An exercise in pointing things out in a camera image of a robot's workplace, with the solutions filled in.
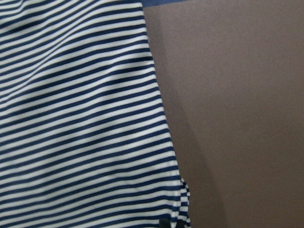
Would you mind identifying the blue white striped polo shirt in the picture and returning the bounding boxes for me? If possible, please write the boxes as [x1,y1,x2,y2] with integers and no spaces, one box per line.
[0,0,190,228]

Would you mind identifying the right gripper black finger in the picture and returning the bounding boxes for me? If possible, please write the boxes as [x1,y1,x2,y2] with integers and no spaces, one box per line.
[159,218,171,228]

